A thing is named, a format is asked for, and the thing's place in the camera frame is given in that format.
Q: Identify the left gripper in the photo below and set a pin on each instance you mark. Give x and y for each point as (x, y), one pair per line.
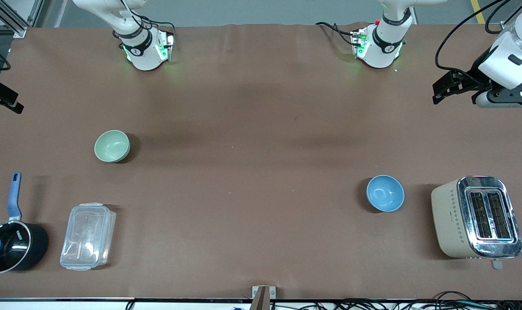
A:
(475, 74)

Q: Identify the green bowl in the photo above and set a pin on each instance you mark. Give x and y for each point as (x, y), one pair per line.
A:
(112, 146)

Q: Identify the blue bowl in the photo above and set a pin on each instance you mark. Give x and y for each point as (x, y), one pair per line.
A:
(385, 193)

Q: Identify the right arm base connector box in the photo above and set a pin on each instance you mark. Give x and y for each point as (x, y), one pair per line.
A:
(165, 45)

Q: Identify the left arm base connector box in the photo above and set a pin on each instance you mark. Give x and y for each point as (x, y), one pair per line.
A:
(359, 43)

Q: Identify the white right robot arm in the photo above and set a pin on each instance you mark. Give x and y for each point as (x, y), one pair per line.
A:
(144, 56)

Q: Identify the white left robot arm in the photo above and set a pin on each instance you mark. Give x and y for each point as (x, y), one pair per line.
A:
(387, 43)

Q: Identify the beige chrome toaster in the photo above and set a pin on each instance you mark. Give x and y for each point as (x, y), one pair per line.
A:
(454, 219)

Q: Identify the glass lid blue knob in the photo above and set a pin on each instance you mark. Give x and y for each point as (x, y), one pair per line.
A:
(7, 245)

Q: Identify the clear plastic lidded container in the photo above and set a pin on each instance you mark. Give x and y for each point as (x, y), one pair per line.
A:
(88, 237)

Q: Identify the brown table mat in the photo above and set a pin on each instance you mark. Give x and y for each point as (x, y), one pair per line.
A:
(260, 129)

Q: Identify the aluminium frame profile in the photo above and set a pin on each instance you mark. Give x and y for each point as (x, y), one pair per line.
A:
(7, 15)

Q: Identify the silver metal bracket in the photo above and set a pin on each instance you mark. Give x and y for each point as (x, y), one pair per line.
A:
(273, 292)

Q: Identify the brown upright post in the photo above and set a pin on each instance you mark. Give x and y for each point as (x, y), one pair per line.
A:
(260, 299)

